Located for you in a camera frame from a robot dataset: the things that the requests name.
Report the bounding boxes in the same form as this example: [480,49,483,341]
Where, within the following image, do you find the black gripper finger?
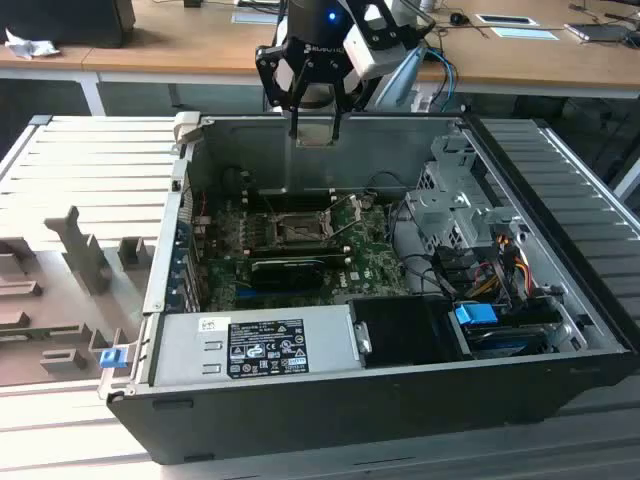
[255,42,310,140]
[308,53,370,142]

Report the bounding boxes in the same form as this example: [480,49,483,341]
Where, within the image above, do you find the silver CPU plate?
[294,122,336,148]

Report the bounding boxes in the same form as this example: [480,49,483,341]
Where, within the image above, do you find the black RAM slot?
[247,241,351,259]
[242,187,337,214]

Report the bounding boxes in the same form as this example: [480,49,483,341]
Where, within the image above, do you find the CPU socket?
[269,212,334,247]

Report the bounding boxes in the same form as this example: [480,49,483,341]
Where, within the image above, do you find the pale desk hatch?
[231,11,281,25]

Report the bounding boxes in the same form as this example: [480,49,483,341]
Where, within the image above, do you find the wooden desk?
[0,0,640,117]

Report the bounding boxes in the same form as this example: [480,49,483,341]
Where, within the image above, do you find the beige case latch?
[172,112,204,149]

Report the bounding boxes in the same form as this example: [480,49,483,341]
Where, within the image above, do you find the metal drive cage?
[403,133,532,252]

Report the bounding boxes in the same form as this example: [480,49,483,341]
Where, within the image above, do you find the green motherboard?
[192,192,414,312]

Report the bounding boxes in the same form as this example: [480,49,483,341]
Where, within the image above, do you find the white framed desk hatch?
[473,12,541,28]

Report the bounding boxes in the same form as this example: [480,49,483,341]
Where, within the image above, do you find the black graphics card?
[248,255,347,290]

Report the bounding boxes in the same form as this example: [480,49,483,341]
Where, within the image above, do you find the pale blue desk panel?
[489,26,565,43]

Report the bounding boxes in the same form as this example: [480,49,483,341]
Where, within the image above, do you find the black box on desk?
[0,0,137,50]

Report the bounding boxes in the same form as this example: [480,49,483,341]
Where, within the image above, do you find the crumpled white paper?
[3,27,62,61]

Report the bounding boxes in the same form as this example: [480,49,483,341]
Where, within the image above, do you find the hard disk in blue carrier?
[452,301,554,360]

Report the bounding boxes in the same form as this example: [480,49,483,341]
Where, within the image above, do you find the silver power supply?
[152,304,362,389]

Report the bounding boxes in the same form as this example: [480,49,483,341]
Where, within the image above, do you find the black PC case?
[97,112,632,466]

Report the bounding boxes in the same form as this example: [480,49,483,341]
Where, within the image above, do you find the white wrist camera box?
[343,23,404,81]

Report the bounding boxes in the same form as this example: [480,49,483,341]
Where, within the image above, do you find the blue cable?
[423,47,460,112]

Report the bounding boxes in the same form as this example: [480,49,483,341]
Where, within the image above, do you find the black wire bundle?
[429,243,484,299]

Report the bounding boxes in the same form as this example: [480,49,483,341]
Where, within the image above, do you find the yellow red wire bundle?
[469,244,534,301]

